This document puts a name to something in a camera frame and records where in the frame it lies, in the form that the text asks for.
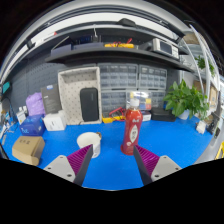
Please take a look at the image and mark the black zip case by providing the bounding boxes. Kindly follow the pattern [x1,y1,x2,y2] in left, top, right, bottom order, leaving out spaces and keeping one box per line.
[150,107,177,122]

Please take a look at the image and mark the purple plastic bag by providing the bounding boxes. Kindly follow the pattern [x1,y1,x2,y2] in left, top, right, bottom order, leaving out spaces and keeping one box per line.
[25,92,46,117]

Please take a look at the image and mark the black box white label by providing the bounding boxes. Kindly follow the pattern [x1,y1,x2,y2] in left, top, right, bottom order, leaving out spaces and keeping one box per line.
[141,110,153,122]

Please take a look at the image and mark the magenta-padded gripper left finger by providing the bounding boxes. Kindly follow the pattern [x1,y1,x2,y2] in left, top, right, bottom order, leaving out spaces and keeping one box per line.
[43,143,94,187]

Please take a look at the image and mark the black wall shelf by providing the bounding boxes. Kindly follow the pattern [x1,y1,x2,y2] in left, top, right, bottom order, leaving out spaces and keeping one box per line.
[44,46,194,74]

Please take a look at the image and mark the white cardboard box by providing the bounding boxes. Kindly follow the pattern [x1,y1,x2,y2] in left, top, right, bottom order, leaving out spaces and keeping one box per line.
[43,110,68,132]

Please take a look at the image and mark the brown cardboard box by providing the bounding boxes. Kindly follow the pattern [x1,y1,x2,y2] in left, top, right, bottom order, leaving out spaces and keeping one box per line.
[11,135,46,167]

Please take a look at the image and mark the white cup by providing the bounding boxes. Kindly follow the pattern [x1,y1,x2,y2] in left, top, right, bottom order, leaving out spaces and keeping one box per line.
[76,131,102,159]

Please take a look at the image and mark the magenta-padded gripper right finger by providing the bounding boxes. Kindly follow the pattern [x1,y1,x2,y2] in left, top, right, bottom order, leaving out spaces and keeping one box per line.
[133,145,183,186]

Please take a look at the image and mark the white shelf unit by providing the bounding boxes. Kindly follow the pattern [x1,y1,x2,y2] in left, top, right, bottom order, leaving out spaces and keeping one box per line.
[181,24,221,111]

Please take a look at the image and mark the red drink bottle white cap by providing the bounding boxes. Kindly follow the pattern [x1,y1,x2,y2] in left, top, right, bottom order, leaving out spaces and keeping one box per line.
[120,97,144,156]

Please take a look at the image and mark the white perforated tray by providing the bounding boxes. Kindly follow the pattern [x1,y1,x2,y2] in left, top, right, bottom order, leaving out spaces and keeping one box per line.
[57,66,103,126]

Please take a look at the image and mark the white bench instrument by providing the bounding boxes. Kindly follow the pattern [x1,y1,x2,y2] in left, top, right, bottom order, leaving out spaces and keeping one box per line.
[151,37,180,60]

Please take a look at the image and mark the dark grey flat box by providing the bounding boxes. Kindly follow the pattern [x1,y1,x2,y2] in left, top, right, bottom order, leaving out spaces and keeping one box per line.
[40,83,63,115]

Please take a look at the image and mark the small white boxes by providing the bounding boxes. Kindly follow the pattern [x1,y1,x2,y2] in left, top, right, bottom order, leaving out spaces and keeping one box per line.
[15,105,29,125]

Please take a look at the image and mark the yellow multimeter red leads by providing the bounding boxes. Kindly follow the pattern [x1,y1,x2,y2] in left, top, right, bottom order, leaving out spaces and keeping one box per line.
[101,107,127,125]

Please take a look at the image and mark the grey small-parts drawer cabinet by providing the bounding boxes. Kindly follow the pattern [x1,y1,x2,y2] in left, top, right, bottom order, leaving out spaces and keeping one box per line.
[98,62,139,91]
[138,64,168,91]
[151,90,167,109]
[99,90,128,116]

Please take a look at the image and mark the black rectangular speaker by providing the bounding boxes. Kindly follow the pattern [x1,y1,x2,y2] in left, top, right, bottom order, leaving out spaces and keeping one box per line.
[79,87,100,123]

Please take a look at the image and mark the black rounded case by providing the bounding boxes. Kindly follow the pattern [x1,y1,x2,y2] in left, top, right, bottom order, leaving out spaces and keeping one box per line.
[118,17,137,28]

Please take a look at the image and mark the small white adapter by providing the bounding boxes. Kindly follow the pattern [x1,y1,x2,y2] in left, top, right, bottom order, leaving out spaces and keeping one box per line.
[195,119,208,135]

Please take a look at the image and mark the potted green plant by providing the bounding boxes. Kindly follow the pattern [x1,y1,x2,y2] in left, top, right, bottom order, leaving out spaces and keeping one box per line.
[162,79,210,121]

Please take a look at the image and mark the yellow tool red handles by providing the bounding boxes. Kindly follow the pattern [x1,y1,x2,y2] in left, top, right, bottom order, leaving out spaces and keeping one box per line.
[103,38,135,49]

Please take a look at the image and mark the clear organizer box coloured parts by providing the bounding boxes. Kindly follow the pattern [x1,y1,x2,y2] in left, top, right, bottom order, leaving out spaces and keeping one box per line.
[125,90,153,112]

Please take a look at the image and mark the blue cardboard box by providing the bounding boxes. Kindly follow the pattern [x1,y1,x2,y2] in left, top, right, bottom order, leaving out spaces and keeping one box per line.
[19,114,47,137]

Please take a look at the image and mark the teal device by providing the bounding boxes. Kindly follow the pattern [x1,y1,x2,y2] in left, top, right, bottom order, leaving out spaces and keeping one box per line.
[1,81,12,95]

